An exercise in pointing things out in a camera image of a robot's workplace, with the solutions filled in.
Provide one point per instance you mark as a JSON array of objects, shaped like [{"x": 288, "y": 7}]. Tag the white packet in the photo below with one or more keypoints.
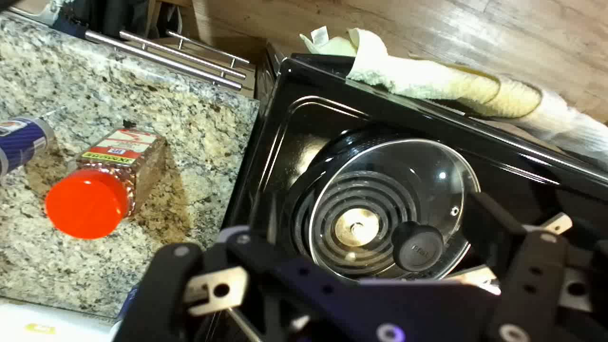
[{"x": 49, "y": 320}]

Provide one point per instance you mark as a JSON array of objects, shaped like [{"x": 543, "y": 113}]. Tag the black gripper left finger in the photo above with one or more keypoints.
[{"x": 163, "y": 297}]

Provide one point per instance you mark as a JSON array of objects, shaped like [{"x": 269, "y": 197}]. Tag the black electric stove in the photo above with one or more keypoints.
[{"x": 285, "y": 126}]

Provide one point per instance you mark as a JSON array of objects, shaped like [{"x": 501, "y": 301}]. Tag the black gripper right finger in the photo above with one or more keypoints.
[{"x": 533, "y": 286}]

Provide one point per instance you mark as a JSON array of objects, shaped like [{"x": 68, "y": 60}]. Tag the yellow and white towel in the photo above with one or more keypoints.
[{"x": 410, "y": 69}]

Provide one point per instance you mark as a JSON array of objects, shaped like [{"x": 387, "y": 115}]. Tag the spice jar with red lid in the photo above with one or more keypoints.
[{"x": 87, "y": 202}]

